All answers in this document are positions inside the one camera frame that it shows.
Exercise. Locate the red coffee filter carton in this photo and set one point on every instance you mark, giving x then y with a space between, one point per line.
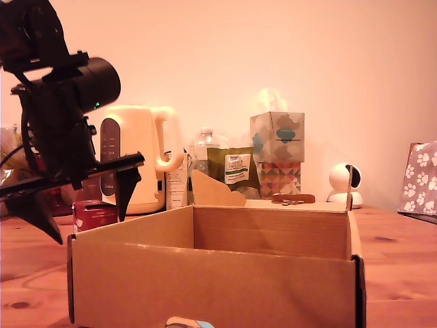
94 215

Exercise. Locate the tall white printed carton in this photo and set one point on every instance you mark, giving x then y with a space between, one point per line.
177 184

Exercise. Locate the open cardboard box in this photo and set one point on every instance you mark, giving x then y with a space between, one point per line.
205 287

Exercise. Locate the triangle print tissue box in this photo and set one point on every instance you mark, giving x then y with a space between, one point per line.
278 179

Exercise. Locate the cloud print tissue box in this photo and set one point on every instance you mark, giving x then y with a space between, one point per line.
278 136

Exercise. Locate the cream electric kettle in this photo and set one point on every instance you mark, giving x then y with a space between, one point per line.
140 153

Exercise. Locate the clear plastic water bottle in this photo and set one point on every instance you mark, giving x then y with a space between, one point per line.
201 150

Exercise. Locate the yellow plastic bag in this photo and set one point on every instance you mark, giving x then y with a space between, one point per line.
8 140

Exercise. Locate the green-labelled large water bottle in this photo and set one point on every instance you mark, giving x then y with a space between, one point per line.
239 167

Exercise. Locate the beige and blue object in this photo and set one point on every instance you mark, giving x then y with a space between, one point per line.
187 323

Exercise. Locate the white tissue sheet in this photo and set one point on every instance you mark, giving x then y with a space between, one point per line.
271 100

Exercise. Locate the grey paw print cloth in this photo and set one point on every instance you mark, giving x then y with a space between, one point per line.
421 177

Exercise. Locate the small white round camera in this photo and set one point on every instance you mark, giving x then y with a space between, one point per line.
338 181

